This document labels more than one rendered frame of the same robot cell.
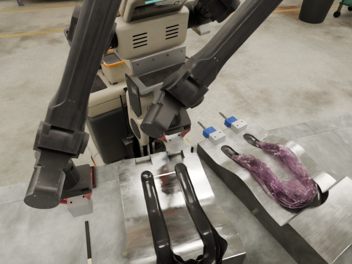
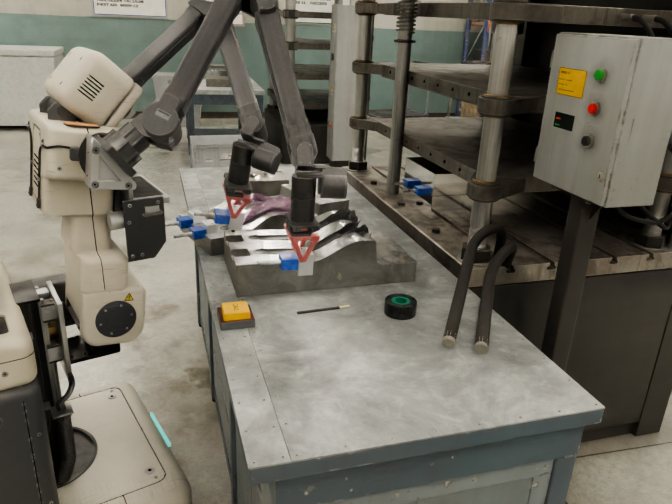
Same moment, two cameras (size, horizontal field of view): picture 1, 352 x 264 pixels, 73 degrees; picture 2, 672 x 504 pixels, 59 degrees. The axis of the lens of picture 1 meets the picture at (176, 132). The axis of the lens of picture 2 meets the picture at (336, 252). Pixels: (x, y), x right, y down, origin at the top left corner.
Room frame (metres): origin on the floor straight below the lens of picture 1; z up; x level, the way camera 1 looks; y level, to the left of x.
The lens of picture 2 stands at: (0.27, 1.59, 1.49)
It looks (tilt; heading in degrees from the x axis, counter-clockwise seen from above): 22 degrees down; 268
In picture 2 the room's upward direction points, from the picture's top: 3 degrees clockwise
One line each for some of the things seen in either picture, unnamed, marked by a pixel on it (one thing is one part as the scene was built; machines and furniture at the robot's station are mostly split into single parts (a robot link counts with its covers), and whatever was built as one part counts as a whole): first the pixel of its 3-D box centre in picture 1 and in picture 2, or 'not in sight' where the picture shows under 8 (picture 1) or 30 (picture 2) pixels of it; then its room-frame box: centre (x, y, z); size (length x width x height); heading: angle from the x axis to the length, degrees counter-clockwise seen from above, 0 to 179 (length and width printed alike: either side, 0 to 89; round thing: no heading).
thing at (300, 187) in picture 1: (276, 167); (265, 203); (0.44, -0.32, 0.90); 0.26 x 0.18 x 0.08; 33
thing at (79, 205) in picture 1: (80, 188); (284, 261); (0.35, 0.26, 0.93); 0.13 x 0.05 x 0.05; 15
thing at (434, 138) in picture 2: not in sight; (491, 161); (-0.43, -0.80, 0.96); 1.29 x 0.83 x 0.18; 106
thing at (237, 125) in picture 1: (230, 121); (181, 222); (0.70, -0.22, 0.86); 0.13 x 0.05 x 0.05; 33
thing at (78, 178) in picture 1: (64, 174); (302, 211); (0.31, 0.25, 1.06); 0.10 x 0.07 x 0.07; 105
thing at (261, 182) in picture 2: not in sight; (260, 184); (0.50, -0.77, 0.84); 0.20 x 0.15 x 0.07; 16
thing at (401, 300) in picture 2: not in sight; (400, 306); (0.06, 0.25, 0.82); 0.08 x 0.08 x 0.04
